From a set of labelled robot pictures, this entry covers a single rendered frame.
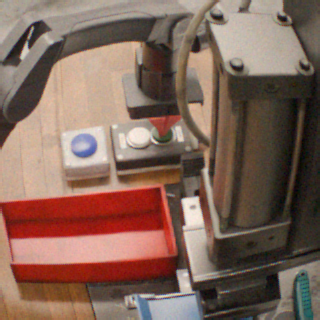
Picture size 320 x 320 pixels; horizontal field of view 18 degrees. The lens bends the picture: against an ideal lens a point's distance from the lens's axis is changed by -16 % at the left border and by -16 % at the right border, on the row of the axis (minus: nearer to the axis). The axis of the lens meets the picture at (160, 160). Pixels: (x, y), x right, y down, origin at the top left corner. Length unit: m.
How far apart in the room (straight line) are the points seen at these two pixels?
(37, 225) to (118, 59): 0.35
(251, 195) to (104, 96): 0.67
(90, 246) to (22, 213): 0.11
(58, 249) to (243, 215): 0.49
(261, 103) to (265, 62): 0.05
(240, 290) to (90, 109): 0.57
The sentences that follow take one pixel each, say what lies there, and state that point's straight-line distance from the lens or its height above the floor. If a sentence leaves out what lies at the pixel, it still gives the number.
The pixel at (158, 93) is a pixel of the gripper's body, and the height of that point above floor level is 1.05.
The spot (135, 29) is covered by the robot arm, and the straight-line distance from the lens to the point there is 1.31.
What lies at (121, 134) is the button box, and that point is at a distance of 1.57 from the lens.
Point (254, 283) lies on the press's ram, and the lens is 1.17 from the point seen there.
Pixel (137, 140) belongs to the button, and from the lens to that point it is 1.56.
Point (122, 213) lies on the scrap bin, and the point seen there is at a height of 0.91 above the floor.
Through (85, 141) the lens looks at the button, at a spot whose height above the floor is 0.94.
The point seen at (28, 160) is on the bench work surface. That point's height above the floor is 0.90.
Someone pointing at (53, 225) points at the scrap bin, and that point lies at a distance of 1.51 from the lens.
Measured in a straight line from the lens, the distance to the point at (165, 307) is 1.34.
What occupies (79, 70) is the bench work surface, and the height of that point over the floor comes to 0.90.
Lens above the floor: 2.15
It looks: 52 degrees down
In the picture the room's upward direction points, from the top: 1 degrees clockwise
